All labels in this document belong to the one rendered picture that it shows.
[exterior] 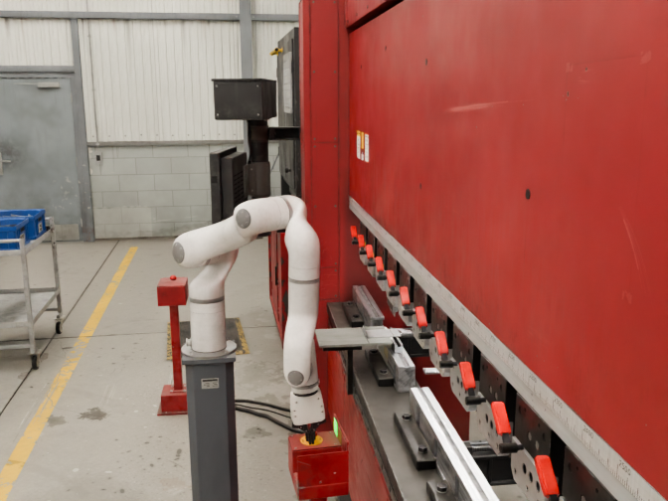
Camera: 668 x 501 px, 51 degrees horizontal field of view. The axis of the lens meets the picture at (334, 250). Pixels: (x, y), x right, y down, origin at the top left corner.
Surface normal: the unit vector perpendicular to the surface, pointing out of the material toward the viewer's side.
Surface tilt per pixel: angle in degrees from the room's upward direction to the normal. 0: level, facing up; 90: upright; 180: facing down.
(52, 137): 90
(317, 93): 90
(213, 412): 90
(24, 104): 90
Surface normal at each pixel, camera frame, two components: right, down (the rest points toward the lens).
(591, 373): -0.99, 0.03
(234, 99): -0.06, 0.22
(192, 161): 0.16, 0.21
